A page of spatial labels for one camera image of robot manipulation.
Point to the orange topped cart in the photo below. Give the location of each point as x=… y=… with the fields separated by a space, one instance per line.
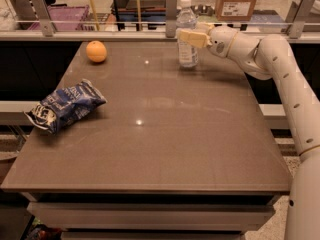
x=151 y=12

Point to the yellow pole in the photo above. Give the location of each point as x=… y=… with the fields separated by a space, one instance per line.
x=92 y=4

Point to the blue labelled plastic bottle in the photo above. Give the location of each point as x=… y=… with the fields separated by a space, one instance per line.
x=185 y=23

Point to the left metal railing bracket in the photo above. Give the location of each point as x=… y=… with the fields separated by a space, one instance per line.
x=42 y=13

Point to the orange fruit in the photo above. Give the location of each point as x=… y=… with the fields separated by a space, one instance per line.
x=96 y=51

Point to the grey table with drawers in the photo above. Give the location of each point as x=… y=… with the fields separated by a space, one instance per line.
x=171 y=155

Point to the right metal railing bracket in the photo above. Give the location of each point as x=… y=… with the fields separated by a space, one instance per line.
x=303 y=16

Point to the middle metal railing bracket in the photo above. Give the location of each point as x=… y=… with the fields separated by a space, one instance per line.
x=171 y=10

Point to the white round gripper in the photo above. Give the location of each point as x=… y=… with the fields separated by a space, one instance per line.
x=220 y=41

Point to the metal railing bracket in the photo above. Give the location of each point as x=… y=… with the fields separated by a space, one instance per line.
x=42 y=13
x=171 y=10
x=303 y=16

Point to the purple plastic crate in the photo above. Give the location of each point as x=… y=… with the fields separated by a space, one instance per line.
x=68 y=18

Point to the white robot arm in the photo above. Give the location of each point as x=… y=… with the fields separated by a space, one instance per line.
x=271 y=57

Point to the blue chip bag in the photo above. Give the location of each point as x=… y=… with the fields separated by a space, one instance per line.
x=65 y=106

